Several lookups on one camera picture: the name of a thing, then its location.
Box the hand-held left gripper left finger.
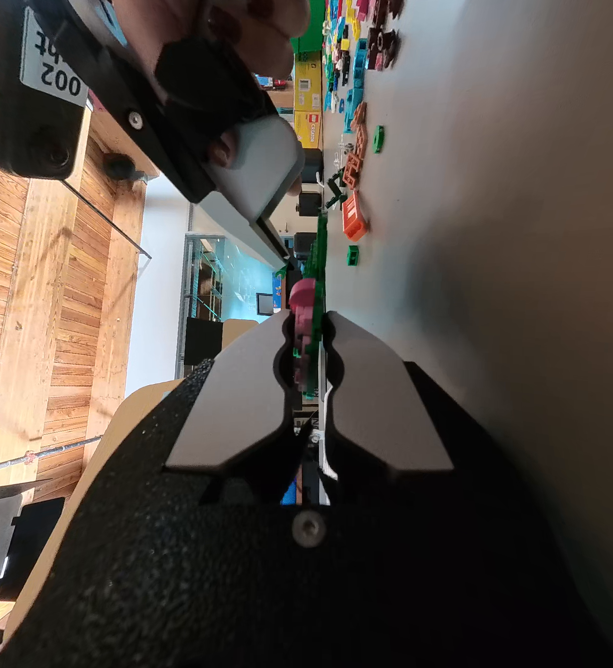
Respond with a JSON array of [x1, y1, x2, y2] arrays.
[[165, 309, 299, 473]]

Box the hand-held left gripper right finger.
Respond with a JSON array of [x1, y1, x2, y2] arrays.
[[321, 310, 454, 473]]

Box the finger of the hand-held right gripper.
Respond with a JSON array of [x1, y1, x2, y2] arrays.
[[196, 189, 294, 273]]

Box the green lego plate build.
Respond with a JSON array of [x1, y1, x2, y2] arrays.
[[277, 211, 330, 400]]

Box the dark green lego plant piece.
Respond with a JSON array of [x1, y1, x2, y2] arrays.
[[324, 166, 350, 210]]

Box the orange lego piece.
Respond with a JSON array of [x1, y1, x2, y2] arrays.
[[342, 190, 370, 242]]

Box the reddish brown lego pieces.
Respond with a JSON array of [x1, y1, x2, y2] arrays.
[[342, 101, 371, 190]]

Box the yellow lego box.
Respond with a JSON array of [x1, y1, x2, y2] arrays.
[[292, 49, 324, 150]]

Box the mixed colour lego brick pile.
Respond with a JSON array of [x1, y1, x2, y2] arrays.
[[321, 0, 406, 134]]

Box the person's right hand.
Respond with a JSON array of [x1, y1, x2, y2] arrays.
[[112, 0, 312, 71]]

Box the glass partition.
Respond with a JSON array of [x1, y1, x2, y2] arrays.
[[180, 233, 287, 367]]

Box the small wooden stand board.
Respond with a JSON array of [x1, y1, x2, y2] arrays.
[[221, 317, 261, 352]]

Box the black panel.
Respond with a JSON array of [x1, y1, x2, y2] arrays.
[[183, 317, 224, 367]]

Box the black ceiling dome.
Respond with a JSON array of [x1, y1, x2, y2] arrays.
[[102, 152, 136, 182]]

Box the wooden book stand board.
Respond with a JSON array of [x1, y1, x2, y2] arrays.
[[2, 378, 184, 644]]

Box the metal scaffold pole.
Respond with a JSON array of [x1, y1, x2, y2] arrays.
[[0, 435, 103, 477]]

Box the green box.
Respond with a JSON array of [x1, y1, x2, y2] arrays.
[[290, 0, 329, 53]]

